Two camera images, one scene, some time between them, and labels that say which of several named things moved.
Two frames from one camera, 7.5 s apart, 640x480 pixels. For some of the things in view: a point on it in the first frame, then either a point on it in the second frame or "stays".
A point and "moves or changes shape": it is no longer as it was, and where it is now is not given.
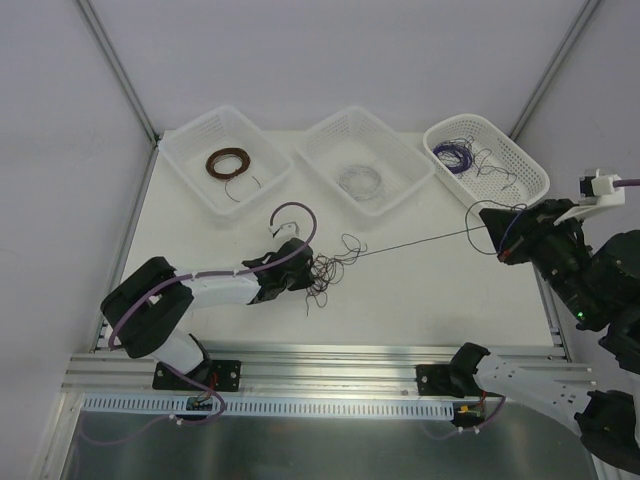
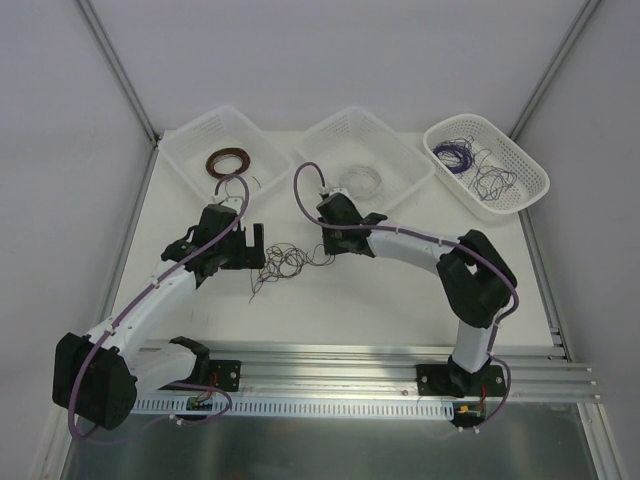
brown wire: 328,270 moves or changes shape
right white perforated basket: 481,167 stays
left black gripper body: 291,265 -> 245,248
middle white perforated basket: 370,162 stays
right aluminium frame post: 581,22 stays
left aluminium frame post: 120,71 stays
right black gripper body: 523,232 -> 337,242
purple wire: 489,226 -> 490,182
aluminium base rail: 337,369 stays
